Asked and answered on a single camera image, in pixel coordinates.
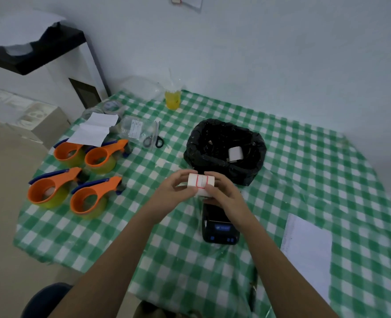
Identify grey empty roll core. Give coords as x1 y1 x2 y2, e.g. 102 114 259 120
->
227 146 244 164

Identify person's right hand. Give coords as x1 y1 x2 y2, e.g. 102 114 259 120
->
203 171 259 231

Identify black handled scissors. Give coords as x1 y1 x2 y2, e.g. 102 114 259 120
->
143 121 165 149

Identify clear plastic bag with parts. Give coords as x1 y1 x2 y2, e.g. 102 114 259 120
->
118 115 160 150

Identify person's left hand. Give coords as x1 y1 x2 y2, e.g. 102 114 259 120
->
147 169 199 226

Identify person's left forearm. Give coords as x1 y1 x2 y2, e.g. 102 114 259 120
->
48 206 163 318

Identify white label roll red marks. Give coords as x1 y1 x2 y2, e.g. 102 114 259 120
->
186 173 215 198

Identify small white paper sheet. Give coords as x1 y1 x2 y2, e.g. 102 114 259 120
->
66 112 119 147

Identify person's right forearm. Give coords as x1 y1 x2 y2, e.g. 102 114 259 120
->
238 218 340 318

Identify white cabinet with black top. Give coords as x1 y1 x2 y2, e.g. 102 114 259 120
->
0 21 111 124

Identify green white checked tablecloth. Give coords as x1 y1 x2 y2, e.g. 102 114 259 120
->
13 89 391 318

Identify dark blue stool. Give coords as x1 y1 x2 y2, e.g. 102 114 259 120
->
21 282 74 318

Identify bin with black liner bag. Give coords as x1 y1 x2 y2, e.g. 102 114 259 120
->
183 119 267 187

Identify black label printer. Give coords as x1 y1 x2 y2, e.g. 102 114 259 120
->
201 198 241 245

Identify plastic bag of yellow drink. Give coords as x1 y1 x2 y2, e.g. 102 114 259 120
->
164 80 183 111

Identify white paper on cabinet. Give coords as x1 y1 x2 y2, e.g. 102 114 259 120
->
0 10 67 57

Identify clear tape roll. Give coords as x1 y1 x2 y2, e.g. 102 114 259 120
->
82 99 126 120

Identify white foam packing block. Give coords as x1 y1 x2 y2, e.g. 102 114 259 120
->
0 88 71 150

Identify large white paper sheet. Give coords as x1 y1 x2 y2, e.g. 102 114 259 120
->
280 213 333 306

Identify orange tape dispenser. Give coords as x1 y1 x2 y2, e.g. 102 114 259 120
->
84 139 132 174
70 176 127 218
28 167 90 209
53 138 87 168

